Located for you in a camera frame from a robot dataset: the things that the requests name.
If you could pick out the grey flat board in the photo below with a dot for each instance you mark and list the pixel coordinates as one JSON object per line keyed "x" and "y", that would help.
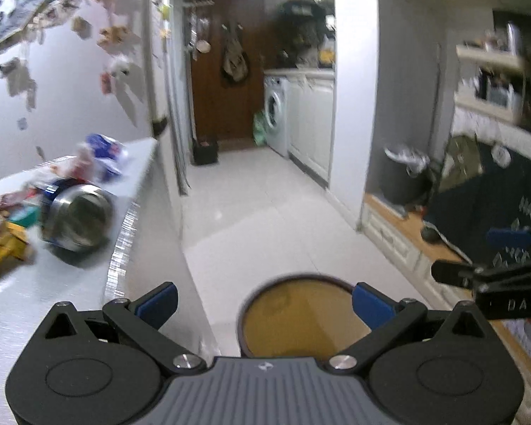
{"x": 398, "y": 210}

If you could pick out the white plush wall ornament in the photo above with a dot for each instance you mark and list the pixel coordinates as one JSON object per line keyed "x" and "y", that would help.
{"x": 119, "y": 67}

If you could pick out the white round hanging utensil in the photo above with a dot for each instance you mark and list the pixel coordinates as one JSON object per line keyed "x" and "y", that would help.
{"x": 202, "y": 46}

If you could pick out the red wall tag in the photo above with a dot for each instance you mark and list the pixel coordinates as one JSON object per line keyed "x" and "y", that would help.
{"x": 106, "y": 83}

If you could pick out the yellow bin with dark rim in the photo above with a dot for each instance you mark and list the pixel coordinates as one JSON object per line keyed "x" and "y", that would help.
{"x": 292, "y": 318}

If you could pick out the brown wooden door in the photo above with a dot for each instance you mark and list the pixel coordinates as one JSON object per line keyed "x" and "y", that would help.
{"x": 212, "y": 97}

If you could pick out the silver foil covered table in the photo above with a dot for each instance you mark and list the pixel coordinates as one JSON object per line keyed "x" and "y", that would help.
{"x": 71, "y": 283}

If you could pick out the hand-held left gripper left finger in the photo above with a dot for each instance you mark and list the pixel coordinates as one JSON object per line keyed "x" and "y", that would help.
{"x": 159, "y": 304}

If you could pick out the teal packet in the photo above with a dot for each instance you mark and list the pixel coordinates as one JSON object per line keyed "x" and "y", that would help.
{"x": 24, "y": 218}

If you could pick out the wall photo cloth collage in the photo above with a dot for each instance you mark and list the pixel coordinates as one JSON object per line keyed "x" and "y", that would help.
{"x": 13, "y": 0}

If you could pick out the black range hood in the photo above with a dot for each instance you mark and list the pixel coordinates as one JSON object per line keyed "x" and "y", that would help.
{"x": 303, "y": 9}

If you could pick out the white refrigerator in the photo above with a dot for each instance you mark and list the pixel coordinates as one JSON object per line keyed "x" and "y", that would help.
{"x": 161, "y": 53}

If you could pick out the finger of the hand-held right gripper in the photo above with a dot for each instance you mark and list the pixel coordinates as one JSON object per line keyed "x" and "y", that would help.
{"x": 451, "y": 272}
{"x": 511, "y": 238}

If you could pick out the blue white plastic packet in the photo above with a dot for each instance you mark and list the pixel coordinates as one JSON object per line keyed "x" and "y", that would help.
{"x": 105, "y": 150}

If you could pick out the small black floor bin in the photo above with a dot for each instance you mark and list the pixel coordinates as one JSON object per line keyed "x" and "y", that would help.
{"x": 205, "y": 152}

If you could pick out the green plastic bag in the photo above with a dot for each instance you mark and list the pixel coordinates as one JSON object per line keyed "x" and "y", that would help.
{"x": 260, "y": 128}

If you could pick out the white wall shelf with items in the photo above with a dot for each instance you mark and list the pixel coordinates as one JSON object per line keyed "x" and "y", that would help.
{"x": 491, "y": 62}

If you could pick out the yellow snack packet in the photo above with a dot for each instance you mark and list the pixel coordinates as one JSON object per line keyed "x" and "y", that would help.
{"x": 4, "y": 248}

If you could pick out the white washing machine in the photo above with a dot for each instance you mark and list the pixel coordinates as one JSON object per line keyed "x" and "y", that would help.
{"x": 276, "y": 110}

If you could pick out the black printed cloth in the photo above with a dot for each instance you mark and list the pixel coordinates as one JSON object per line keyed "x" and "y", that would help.
{"x": 482, "y": 195}

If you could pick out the small black round object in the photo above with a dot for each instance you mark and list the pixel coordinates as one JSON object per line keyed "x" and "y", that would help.
{"x": 431, "y": 233}

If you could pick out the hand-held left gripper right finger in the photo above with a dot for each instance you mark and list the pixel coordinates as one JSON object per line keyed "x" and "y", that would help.
{"x": 371, "y": 306}

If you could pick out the silver metal can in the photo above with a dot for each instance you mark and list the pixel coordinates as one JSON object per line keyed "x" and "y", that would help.
{"x": 77, "y": 219}

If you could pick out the grey bin with white bag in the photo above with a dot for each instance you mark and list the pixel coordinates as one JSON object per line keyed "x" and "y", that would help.
{"x": 402, "y": 177}

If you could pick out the white kitchen base cabinets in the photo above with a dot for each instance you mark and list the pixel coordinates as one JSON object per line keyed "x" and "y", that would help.
{"x": 312, "y": 124}

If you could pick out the red packet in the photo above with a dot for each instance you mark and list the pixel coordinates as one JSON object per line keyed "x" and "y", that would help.
{"x": 13, "y": 199}

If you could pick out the wooden bench with white drawers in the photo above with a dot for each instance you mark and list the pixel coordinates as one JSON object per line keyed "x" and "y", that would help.
{"x": 402, "y": 250}

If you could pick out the olive hanging bag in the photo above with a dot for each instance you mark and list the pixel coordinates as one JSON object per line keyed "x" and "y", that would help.
{"x": 235, "y": 62}

